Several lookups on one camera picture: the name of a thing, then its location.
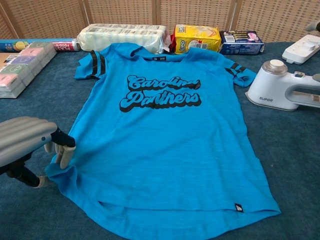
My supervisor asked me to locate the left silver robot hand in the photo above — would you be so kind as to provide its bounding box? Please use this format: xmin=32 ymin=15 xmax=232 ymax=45
xmin=0 ymin=116 xmax=77 ymax=189

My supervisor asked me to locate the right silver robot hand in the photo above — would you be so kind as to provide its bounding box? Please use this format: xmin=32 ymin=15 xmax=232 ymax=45
xmin=305 ymin=21 xmax=320 ymax=83

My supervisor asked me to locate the white handheld garment steamer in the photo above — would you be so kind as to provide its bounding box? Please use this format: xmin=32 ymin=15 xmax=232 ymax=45
xmin=244 ymin=59 xmax=320 ymax=112

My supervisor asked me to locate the blue Carolina Panthers shirt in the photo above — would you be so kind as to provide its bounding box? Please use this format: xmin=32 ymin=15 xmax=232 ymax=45
xmin=44 ymin=42 xmax=282 ymax=240

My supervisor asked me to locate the white power strip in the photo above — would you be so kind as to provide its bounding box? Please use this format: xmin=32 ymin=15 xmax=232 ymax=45
xmin=281 ymin=34 xmax=320 ymax=65

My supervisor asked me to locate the dark teal table cover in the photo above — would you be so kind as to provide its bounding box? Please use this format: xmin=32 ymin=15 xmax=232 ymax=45
xmin=0 ymin=41 xmax=320 ymax=240

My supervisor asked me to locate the pastel pocket tissue multipack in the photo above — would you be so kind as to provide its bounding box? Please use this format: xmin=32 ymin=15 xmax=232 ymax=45
xmin=0 ymin=41 xmax=58 ymax=99

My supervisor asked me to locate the dark blue sanitary pad pack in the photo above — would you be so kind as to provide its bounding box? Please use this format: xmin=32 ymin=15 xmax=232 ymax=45
xmin=219 ymin=30 xmax=265 ymax=56

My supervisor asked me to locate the blue food wrap box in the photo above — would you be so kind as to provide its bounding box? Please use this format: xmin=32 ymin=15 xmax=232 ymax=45
xmin=0 ymin=38 xmax=81 ymax=53

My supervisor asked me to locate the yellow tissue pack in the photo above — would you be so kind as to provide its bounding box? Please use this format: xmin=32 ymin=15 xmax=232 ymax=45
xmin=169 ymin=24 xmax=223 ymax=55

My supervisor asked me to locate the white toilet paper pack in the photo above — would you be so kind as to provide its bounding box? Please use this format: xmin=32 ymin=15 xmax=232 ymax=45
xmin=76 ymin=23 xmax=169 ymax=55

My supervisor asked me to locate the wicker folding screen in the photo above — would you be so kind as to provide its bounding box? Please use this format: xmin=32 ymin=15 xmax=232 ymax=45
xmin=0 ymin=0 xmax=320 ymax=43

